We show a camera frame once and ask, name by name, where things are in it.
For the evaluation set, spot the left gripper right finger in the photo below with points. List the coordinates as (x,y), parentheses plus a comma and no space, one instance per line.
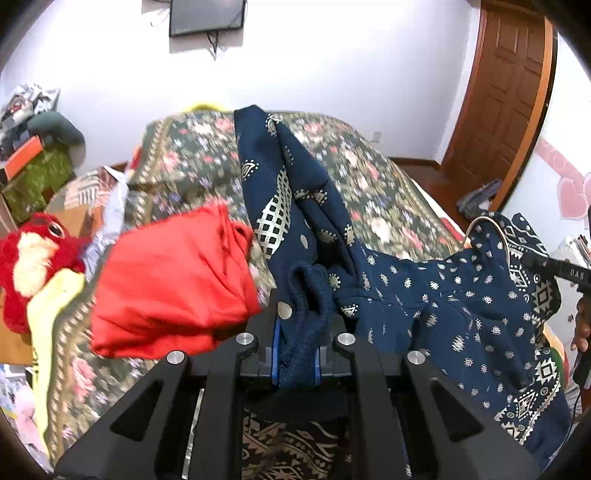
(408,420)

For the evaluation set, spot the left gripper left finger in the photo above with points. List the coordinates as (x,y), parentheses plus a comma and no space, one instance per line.
(183,419)

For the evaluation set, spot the navy patterned hoodie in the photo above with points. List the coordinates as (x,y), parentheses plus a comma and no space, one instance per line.
(340,233)

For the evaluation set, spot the right hand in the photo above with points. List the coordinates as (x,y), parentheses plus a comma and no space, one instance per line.
(581,339)

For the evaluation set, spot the grey backpack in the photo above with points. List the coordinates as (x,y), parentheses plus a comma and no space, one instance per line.
(474,203)

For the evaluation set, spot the red folded garment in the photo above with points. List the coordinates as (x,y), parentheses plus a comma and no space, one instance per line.
(183,283)

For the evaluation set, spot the wooden door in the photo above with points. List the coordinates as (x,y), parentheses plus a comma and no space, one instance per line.
(506,99)

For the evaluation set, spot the red plush toy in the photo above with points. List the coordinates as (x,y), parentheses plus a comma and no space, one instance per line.
(30,257)

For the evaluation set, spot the floral quilt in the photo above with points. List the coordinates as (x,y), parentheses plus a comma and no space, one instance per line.
(188,159)

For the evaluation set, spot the green patterned bag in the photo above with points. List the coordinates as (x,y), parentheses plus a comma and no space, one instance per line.
(30,191)

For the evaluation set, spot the orange box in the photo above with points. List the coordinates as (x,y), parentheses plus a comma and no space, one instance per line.
(21,157)

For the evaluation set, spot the yellow hoop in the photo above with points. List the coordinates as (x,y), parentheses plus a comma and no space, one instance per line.
(204,107)

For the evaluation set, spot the wall socket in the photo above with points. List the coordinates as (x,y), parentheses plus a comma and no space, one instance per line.
(377,136)

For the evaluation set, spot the wall television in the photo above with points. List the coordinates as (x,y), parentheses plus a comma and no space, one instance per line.
(205,16)

